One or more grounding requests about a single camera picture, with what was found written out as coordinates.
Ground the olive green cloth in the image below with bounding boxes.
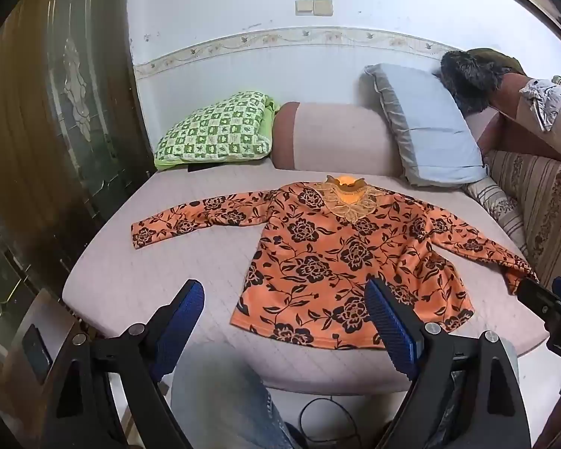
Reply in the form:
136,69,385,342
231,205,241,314
467,48,527,76

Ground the small striped floral pillow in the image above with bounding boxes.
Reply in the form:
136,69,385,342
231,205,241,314
465,178,529,258

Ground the black phone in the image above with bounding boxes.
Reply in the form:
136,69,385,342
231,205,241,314
21,324,52,382

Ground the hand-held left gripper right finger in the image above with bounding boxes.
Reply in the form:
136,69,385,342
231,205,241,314
365,277,531,449

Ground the green checkered pillow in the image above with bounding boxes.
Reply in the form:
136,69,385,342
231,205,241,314
154,91,281,171

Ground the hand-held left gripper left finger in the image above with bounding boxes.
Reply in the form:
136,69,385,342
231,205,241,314
42,279,205,449

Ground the orange black floral shirt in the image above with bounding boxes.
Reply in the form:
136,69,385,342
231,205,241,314
131,174,540,351

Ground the person's left leg in jeans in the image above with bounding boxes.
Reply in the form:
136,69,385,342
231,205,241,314
171,341,295,449

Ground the black floor cable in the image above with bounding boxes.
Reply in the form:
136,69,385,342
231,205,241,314
299,397,370,449

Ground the wooden side table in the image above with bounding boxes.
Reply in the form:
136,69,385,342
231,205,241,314
0,290,99,449

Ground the black furry cushion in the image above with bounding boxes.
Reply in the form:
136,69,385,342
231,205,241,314
439,50,512,113

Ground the grey crumpled cloth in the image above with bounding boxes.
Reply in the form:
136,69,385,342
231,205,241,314
519,77,561,132

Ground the wooden door with glass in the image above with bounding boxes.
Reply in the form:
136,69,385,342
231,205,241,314
0,0,155,337

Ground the pink bolster cushion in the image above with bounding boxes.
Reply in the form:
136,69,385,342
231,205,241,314
271,101,403,178

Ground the grey blue pillow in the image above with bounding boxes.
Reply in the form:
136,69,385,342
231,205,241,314
364,63,489,188

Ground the pink brown sofa backrest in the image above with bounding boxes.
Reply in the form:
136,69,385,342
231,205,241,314
465,72,561,169

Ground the striped floral sofa cushion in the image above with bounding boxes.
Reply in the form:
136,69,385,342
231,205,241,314
484,150,561,291

